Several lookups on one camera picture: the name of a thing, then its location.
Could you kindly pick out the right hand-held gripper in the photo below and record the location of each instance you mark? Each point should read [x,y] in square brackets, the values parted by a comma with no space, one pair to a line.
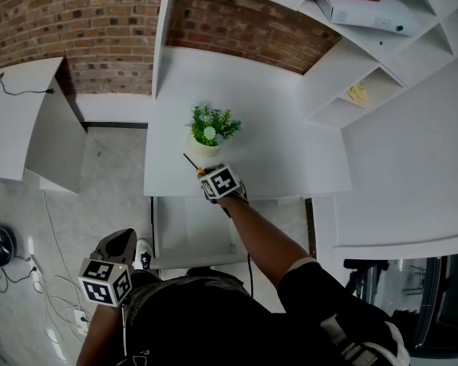
[221,183]

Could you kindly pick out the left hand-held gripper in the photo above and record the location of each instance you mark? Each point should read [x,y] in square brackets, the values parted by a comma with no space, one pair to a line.
[103,284]

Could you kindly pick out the white drawer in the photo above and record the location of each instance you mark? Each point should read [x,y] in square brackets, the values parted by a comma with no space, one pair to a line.
[191,223]

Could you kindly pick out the person's right forearm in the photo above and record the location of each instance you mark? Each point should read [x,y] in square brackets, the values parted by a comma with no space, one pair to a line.
[263,238]

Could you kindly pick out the person's left forearm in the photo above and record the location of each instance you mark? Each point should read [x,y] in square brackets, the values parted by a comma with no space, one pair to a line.
[99,334]

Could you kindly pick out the potted green flower plant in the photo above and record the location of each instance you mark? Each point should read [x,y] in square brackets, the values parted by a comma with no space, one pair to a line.
[210,128]

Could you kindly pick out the white power adapter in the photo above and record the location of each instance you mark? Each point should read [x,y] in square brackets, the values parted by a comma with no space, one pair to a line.
[78,318]

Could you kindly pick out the white desk with hutch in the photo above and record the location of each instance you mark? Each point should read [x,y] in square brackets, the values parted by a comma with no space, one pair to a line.
[290,158]

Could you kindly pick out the white power strip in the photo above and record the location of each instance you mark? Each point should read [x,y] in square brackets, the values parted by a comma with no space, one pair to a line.
[36,269]

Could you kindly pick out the person's black patterned clothing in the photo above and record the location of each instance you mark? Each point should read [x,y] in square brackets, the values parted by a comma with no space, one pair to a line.
[213,318]

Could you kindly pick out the white side table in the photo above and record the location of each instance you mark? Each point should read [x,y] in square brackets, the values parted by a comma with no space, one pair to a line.
[11,128]

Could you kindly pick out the yellow object on shelf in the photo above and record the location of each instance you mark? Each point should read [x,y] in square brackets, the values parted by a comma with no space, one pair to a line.
[357,93]

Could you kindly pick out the black hanging equipment bundle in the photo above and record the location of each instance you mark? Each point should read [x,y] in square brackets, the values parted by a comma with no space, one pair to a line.
[360,265]

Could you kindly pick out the white binder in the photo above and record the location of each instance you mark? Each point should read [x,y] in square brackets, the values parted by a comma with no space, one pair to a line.
[366,15]

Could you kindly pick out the person's grey white harness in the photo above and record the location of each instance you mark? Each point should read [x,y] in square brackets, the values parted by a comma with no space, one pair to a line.
[362,343]

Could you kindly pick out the black framed glass window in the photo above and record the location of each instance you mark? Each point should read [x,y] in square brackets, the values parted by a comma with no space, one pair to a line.
[450,299]

